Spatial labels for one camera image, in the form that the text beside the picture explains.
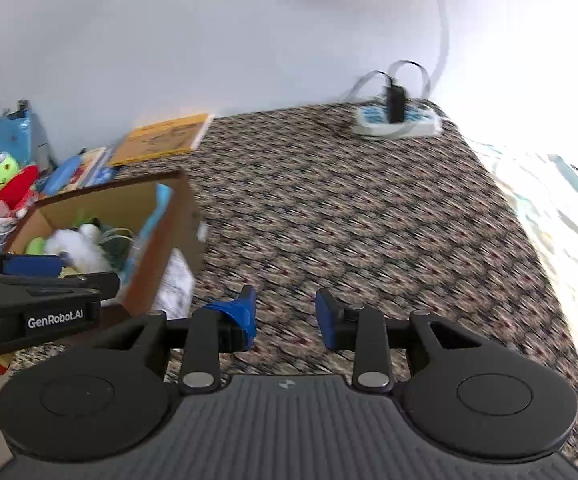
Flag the white fluffy round plush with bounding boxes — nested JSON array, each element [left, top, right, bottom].
[[44, 223, 112, 274]]

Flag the yellow book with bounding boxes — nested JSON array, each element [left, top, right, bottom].
[[109, 113, 214, 167]]

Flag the small green frog head toy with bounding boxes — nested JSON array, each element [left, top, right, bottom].
[[0, 152, 20, 190]]

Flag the patterned brown bed cover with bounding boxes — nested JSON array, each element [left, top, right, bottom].
[[8, 98, 578, 461]]

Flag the red plush toy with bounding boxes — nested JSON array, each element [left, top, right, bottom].
[[0, 165, 39, 210]]

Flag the green frog plush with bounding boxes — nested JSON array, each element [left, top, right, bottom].
[[25, 236, 46, 256]]

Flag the blue pencil case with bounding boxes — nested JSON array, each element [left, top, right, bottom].
[[42, 155, 82, 196]]

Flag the picture book stack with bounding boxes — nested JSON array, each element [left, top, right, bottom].
[[62, 146, 114, 192]]

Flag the pale green blanket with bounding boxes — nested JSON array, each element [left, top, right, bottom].
[[471, 142, 578, 353]]

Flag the black charger adapter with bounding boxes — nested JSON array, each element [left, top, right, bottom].
[[385, 77, 407, 124]]

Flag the black charger cable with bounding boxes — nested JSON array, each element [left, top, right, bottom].
[[312, 58, 433, 137]]

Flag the white power strip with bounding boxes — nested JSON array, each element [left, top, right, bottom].
[[351, 103, 442, 140]]

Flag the brown cardboard box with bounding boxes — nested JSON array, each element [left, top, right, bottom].
[[4, 170, 206, 318]]

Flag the pink toy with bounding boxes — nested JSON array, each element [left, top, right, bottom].
[[121, 183, 173, 286]]

